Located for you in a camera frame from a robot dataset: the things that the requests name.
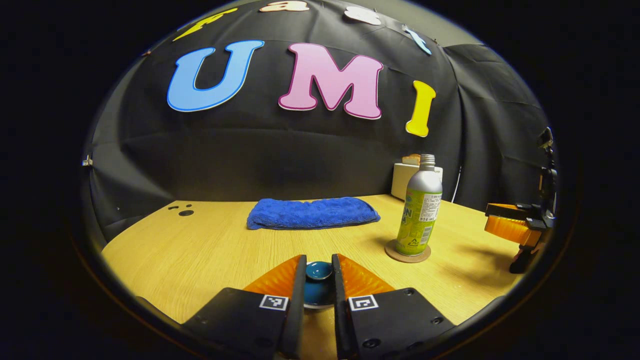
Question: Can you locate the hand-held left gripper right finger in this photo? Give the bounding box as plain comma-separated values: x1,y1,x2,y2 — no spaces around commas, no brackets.
331,253,457,360

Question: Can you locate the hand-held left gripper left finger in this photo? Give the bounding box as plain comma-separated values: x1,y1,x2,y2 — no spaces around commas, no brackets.
182,254,308,360

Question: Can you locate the teal teacup lid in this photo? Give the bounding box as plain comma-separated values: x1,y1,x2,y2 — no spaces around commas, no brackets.
304,261,336,309

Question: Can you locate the round cork coaster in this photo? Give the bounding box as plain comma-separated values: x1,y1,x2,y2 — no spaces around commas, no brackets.
384,239,432,264

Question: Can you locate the silver green label water bottle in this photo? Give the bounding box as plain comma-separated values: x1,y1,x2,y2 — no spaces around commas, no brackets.
396,154,444,257

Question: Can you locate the blue towel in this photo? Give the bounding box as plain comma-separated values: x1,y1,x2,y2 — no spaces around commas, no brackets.
246,196,381,231

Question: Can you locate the cream toaster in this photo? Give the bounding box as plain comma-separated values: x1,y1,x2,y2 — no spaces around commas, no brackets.
391,162,444,201

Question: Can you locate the black backdrop cloth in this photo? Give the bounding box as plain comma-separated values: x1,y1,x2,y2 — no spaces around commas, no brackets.
82,0,556,243

